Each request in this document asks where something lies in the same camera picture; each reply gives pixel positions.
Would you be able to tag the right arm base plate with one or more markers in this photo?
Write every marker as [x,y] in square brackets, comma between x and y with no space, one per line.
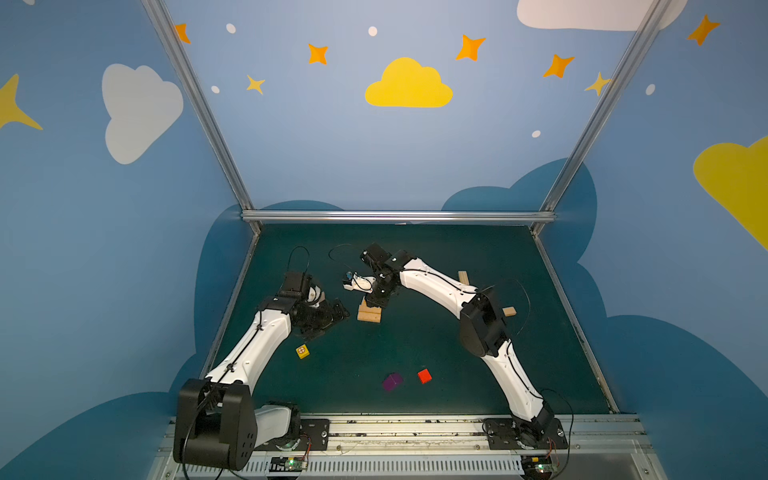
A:
[509,433]

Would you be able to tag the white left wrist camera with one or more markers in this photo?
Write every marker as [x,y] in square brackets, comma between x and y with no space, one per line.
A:
[315,296]

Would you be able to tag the aluminium corner post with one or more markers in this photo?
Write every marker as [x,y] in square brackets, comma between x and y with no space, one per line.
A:
[161,20]
[640,44]

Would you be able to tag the aluminium back frame rail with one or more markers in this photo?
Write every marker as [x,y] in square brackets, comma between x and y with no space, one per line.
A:
[392,217]

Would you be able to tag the aluminium left corner post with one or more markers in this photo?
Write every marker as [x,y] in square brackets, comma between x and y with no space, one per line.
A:
[161,20]

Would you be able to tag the yellow cube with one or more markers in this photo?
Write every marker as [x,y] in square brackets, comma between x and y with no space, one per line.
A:
[302,351]

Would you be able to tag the left green circuit board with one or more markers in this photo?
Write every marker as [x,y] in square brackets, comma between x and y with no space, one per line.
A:
[287,465]

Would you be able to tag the aluminium right corner post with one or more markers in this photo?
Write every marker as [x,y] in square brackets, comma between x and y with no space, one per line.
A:
[640,44]

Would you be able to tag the right green circuit board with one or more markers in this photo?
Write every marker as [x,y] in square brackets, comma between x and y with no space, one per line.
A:
[537,468]

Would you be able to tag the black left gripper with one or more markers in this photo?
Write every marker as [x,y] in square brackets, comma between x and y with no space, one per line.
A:
[327,314]

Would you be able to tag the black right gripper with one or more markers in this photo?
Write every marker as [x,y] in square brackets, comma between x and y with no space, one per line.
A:
[378,288]

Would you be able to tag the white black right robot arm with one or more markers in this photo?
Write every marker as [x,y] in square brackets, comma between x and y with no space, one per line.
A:
[482,332]

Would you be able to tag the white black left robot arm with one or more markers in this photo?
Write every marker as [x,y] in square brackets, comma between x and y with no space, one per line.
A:
[217,424]

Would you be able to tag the red cube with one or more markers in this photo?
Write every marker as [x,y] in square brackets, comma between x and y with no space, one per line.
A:
[424,376]

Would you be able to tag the green circuit board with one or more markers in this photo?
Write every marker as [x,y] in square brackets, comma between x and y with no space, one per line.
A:
[537,468]
[287,465]

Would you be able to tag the printed wood block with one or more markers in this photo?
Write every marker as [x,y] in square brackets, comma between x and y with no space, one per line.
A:
[365,308]

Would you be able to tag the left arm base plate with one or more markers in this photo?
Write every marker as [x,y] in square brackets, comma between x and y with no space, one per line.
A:
[313,432]

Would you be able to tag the purple block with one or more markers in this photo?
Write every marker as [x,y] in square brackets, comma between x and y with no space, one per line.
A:
[392,381]

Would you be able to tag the aluminium front rail base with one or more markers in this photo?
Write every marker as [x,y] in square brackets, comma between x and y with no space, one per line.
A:
[433,446]

